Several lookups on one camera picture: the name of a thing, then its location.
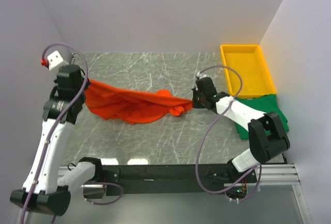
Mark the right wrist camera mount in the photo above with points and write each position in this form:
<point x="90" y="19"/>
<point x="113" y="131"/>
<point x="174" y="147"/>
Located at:
<point x="200" y="75"/>

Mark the yellow plastic bin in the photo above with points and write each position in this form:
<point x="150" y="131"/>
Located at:
<point x="249" y="62"/>

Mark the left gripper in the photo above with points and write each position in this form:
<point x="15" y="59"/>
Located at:
<point x="83" y="78"/>

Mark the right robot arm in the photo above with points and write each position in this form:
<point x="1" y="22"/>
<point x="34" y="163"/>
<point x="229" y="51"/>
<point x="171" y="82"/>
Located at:
<point x="266" y="133"/>

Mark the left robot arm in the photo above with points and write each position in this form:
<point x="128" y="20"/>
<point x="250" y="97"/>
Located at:
<point x="43" y="192"/>

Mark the folded green t shirt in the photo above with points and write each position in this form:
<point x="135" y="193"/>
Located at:
<point x="267" y="103"/>

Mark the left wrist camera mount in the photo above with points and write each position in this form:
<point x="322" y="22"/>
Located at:
<point x="53" y="62"/>

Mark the orange t shirt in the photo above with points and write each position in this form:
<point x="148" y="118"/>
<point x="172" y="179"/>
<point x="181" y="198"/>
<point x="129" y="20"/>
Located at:
<point x="133" y="107"/>

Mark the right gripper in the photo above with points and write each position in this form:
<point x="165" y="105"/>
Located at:
<point x="195" y="103"/>

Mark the black base beam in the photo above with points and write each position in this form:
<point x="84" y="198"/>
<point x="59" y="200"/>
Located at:
<point x="139" y="179"/>

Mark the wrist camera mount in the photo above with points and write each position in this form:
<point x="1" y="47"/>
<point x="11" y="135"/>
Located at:
<point x="53" y="62"/>
<point x="200" y="75"/>

